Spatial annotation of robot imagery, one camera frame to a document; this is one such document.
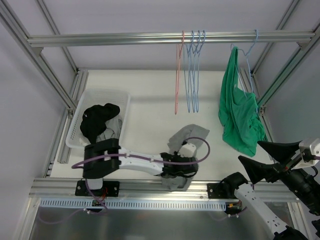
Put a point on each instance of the blue hanger of black top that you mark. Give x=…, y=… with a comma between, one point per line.
x=194, y=44

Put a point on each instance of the black tank top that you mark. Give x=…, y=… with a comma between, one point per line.
x=94, y=118

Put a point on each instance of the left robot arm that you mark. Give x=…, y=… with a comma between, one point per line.
x=105, y=157

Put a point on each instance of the white slotted cable duct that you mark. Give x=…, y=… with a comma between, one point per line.
x=133, y=204

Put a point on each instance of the white plastic basket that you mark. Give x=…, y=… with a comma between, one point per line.
x=96, y=96

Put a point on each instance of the blue hanger of green top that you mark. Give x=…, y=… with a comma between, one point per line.
x=196, y=69

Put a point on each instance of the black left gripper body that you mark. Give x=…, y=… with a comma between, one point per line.
x=184, y=169

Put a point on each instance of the pink wire hanger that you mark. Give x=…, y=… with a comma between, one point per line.
x=179, y=51

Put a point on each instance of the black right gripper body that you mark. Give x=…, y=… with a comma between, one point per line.
x=280, y=166

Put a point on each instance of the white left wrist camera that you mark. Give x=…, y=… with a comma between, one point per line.
x=187, y=150

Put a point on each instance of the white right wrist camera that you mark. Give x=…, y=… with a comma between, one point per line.
x=306, y=153

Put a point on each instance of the blue hanger of grey top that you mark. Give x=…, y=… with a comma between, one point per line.
x=187, y=72

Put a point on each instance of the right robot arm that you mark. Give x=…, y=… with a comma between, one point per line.
x=239, y=194

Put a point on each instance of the aluminium hanging rail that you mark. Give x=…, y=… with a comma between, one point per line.
x=115, y=39

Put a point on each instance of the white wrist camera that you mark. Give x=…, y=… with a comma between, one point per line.
x=187, y=150
x=306, y=153

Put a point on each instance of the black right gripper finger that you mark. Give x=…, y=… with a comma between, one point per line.
x=257, y=171
x=283, y=153

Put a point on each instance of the green tank top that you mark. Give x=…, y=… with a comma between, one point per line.
x=242, y=127

